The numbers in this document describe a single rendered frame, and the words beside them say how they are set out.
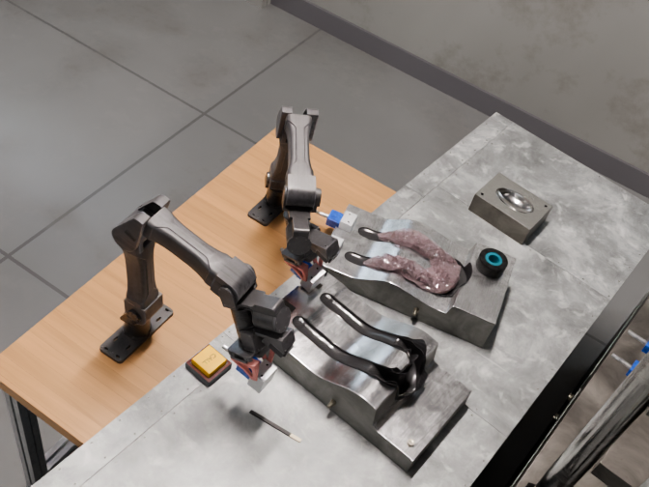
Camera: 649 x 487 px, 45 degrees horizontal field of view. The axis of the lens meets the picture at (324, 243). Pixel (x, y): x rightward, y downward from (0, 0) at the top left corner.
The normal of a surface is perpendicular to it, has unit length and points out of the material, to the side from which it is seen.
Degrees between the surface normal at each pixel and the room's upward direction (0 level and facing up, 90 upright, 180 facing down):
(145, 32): 0
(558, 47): 90
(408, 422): 0
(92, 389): 0
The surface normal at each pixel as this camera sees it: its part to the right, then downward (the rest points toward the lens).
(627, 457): 0.17, -0.66
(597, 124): -0.53, 0.56
